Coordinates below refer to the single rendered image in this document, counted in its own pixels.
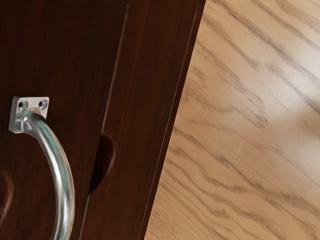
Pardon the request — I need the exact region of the dark brown wooden cabinet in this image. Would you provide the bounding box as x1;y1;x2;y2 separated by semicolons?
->
0;0;207;240

